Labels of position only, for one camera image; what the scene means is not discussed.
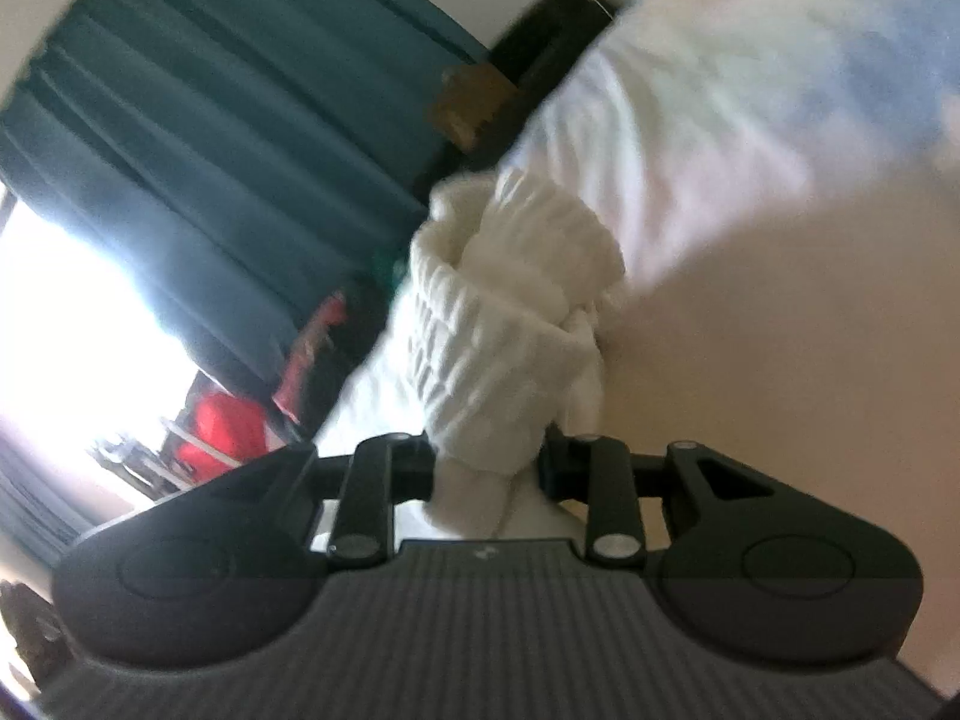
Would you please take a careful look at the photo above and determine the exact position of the standing garment steamer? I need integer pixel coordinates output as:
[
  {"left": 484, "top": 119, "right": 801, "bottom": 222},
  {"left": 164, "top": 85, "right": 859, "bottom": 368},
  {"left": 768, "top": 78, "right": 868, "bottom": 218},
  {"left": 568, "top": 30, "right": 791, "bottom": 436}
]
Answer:
[{"left": 86, "top": 412, "right": 203, "bottom": 503}]

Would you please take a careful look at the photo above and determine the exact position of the cream garment with dark piping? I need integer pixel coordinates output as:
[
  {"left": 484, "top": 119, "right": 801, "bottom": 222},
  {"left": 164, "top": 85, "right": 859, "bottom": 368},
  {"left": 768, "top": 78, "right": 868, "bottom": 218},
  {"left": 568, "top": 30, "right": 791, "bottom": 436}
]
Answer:
[{"left": 322, "top": 165, "right": 960, "bottom": 698}]

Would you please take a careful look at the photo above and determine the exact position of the wide teal curtain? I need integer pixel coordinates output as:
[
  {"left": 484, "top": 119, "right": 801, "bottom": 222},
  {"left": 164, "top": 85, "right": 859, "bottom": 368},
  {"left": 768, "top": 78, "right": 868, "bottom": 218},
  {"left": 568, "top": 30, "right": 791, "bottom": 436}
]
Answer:
[{"left": 0, "top": 0, "right": 488, "bottom": 421}]

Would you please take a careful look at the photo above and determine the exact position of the bed with pastel sheet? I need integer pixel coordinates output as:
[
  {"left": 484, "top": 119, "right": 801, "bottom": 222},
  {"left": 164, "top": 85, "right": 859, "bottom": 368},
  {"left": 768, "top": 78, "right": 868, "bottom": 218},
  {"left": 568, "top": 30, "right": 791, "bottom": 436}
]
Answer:
[{"left": 517, "top": 0, "right": 960, "bottom": 278}]

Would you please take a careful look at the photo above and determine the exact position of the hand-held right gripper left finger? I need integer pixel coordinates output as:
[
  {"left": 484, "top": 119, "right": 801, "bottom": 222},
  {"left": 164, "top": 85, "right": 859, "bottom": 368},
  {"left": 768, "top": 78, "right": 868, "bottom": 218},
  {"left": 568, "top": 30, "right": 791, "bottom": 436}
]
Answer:
[{"left": 223, "top": 431, "right": 440, "bottom": 567}]

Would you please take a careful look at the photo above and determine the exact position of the brown cardboard box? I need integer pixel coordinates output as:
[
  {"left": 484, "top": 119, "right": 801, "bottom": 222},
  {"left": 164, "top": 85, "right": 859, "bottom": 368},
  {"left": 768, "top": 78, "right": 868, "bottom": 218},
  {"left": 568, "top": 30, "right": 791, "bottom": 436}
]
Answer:
[{"left": 426, "top": 64, "right": 518, "bottom": 151}]

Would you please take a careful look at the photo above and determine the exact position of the pink clothing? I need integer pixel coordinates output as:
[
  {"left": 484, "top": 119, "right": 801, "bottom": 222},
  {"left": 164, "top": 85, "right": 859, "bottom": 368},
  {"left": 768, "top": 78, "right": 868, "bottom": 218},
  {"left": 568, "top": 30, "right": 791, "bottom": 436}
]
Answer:
[{"left": 274, "top": 289, "right": 350, "bottom": 428}]

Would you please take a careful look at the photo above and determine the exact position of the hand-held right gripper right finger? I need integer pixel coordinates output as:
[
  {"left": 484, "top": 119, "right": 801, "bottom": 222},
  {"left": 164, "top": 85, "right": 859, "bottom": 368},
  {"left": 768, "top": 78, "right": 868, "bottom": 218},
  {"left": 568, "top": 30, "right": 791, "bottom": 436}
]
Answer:
[{"left": 536, "top": 427, "right": 779, "bottom": 567}]

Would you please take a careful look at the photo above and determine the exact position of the dark framed window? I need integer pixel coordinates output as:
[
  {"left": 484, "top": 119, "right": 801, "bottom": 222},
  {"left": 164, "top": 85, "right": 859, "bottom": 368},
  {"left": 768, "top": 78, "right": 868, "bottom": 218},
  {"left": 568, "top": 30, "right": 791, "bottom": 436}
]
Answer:
[{"left": 0, "top": 180, "right": 203, "bottom": 511}]

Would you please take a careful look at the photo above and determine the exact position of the red bag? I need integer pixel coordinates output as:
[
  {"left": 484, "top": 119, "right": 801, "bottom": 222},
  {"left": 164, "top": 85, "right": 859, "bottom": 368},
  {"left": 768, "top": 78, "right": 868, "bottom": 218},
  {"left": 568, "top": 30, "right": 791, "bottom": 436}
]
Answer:
[{"left": 176, "top": 388, "right": 275, "bottom": 481}]

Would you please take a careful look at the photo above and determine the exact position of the teal cloth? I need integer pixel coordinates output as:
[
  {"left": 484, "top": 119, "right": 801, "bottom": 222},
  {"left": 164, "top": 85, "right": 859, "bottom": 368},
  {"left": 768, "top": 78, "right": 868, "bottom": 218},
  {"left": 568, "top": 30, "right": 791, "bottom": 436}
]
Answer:
[{"left": 371, "top": 247, "right": 413, "bottom": 290}]

